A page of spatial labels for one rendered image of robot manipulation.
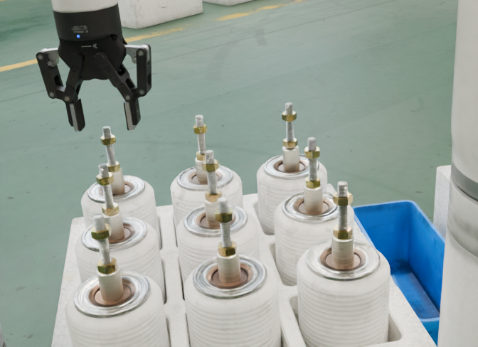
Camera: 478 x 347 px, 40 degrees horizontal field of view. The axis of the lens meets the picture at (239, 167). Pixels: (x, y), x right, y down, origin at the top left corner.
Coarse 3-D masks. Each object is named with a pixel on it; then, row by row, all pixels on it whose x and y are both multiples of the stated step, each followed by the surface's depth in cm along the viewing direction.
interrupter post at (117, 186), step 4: (120, 168) 85; (112, 172) 84; (116, 172) 84; (120, 172) 84; (116, 176) 84; (120, 176) 84; (116, 180) 84; (120, 180) 84; (112, 184) 84; (116, 184) 84; (120, 184) 85; (112, 188) 85; (116, 188) 85; (120, 188) 85; (124, 188) 86; (112, 192) 85; (116, 192) 85; (120, 192) 85
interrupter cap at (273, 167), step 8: (272, 160) 90; (280, 160) 90; (304, 160) 90; (264, 168) 88; (272, 168) 88; (280, 168) 88; (304, 168) 87; (272, 176) 86; (280, 176) 85; (288, 176) 85; (296, 176) 85; (304, 176) 85
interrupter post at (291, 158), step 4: (284, 148) 87; (296, 148) 87; (284, 152) 87; (288, 152) 86; (292, 152) 86; (296, 152) 87; (284, 156) 87; (288, 156) 87; (292, 156) 87; (296, 156) 87; (284, 160) 87; (288, 160) 87; (292, 160) 87; (296, 160) 87; (284, 164) 88; (288, 164) 87; (292, 164) 87; (296, 164) 87; (284, 168) 88; (288, 168) 87; (292, 168) 87; (296, 168) 87
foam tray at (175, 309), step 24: (168, 216) 93; (72, 240) 89; (168, 240) 87; (264, 240) 85; (360, 240) 84; (72, 264) 83; (168, 264) 82; (72, 288) 78; (168, 288) 77; (288, 288) 75; (168, 312) 73; (288, 312) 71; (408, 312) 70; (168, 336) 74; (288, 336) 68; (408, 336) 66
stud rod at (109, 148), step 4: (104, 128) 82; (108, 128) 82; (104, 132) 82; (108, 132) 82; (104, 136) 82; (108, 136) 82; (112, 144) 83; (108, 148) 83; (112, 148) 83; (108, 152) 83; (112, 152) 83; (108, 156) 83; (112, 156) 83; (108, 160) 84; (112, 160) 84; (108, 164) 84; (112, 164) 84
